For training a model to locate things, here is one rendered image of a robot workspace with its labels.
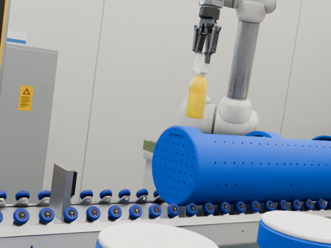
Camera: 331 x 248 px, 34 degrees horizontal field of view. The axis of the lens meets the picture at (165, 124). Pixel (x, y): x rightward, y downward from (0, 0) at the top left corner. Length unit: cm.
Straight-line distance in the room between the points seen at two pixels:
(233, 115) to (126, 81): 242
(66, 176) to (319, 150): 107
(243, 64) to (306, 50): 369
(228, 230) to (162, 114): 325
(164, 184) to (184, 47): 335
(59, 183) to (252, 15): 126
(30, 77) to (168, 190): 153
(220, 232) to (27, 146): 164
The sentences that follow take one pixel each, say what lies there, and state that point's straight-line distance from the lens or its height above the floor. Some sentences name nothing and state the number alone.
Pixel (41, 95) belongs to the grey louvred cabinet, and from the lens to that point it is 327.
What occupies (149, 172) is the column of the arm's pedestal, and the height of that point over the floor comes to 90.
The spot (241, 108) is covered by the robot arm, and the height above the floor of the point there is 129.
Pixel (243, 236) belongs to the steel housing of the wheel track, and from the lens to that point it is 203.
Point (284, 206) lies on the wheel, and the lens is 217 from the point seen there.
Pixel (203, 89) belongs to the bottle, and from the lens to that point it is 197.
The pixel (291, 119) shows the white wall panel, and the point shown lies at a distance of 620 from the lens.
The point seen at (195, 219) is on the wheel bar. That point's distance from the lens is 189.
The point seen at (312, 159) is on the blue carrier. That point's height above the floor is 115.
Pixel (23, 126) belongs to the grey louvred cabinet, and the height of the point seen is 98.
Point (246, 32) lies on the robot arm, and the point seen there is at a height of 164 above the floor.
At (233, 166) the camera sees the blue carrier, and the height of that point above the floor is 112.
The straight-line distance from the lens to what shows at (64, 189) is 167.
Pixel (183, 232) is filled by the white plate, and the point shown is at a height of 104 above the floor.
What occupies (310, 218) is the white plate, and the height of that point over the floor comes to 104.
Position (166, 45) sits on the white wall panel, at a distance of 509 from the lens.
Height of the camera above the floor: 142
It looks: 6 degrees down
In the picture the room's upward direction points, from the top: 8 degrees clockwise
